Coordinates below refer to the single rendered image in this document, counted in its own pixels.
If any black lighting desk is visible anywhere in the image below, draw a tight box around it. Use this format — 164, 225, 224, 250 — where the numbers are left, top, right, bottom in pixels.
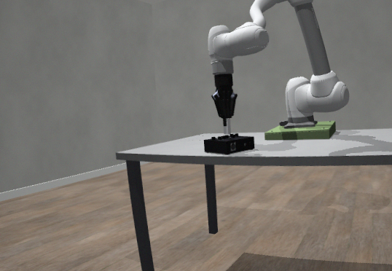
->
204, 133, 254, 155

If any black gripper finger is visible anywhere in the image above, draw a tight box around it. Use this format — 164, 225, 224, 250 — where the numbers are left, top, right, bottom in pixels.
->
211, 91, 230, 134
227, 91, 238, 134

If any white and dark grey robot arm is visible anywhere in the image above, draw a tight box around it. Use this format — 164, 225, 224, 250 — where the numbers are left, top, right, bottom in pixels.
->
208, 0, 349, 129

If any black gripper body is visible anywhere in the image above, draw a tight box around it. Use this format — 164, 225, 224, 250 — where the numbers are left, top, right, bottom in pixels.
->
214, 74, 233, 100

